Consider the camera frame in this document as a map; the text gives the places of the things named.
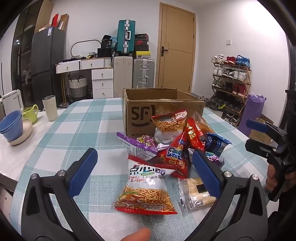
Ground purple yoga mat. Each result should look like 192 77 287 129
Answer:
238 93 266 137

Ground red triangular crisps packet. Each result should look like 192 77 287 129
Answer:
153 127 193 179

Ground white red noodle snack packet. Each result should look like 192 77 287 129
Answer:
115 155 178 215

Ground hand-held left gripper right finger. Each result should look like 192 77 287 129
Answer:
185 150 270 241

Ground black bag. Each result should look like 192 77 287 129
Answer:
97 47 112 58

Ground white tumbler cup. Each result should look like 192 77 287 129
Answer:
42 95 58 121

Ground small red noodle snack packet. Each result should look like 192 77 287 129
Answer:
151 109 188 144

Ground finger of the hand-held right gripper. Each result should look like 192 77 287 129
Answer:
246 119 284 144
245 138 281 163

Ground silver suitcase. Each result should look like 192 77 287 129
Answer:
132 58 155 88

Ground beige suitcase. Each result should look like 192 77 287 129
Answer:
113 56 133 98

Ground teal suitcase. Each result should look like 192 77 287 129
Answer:
116 20 137 56

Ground scattered loose shoes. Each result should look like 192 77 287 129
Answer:
203 96 241 127

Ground small open cardboard box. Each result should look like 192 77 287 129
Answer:
59 14 69 32

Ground wooden door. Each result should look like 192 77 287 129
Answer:
155 2 196 94

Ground oval mirror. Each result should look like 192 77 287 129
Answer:
70 39 102 58

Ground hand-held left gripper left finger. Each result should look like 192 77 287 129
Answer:
21 148 104 241

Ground woven laundry basket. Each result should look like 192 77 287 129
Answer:
68 75 88 102

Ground wooden shoe rack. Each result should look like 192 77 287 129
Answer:
211 54 251 126

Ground white electric kettle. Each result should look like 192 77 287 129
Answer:
2 89 24 114

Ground dark grey refrigerator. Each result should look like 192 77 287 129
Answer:
31 26 66 109

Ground orange bread packet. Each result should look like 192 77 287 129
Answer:
195 112 215 139

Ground dark glass cabinet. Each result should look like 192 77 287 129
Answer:
13 0 43 98

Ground clear pastry packet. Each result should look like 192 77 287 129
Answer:
178 177 218 212

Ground purple snack packet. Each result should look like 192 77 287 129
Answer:
116 132 170 161

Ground printed cardboard box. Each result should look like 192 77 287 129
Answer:
248 115 274 145

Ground blue snack packet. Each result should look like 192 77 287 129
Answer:
205 133 232 168

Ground large flat cardboard box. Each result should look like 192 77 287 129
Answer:
35 0 54 33

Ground person's right hand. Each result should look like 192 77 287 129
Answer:
265 163 278 193

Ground black pouch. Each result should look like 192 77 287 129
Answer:
102 35 113 49

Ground teal checked tablecloth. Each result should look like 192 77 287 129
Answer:
10 97 270 241

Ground green mug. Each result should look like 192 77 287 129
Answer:
22 104 39 124

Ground person's left hand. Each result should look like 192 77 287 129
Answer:
120 228 152 241

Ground stack of blue bowls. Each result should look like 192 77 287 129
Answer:
0 110 23 142

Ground white drawer unit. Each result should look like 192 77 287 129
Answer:
91 68 114 99

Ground white dressing desk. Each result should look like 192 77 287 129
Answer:
55 57 114 75

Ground brown cardboard box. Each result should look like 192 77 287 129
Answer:
122 88 206 137

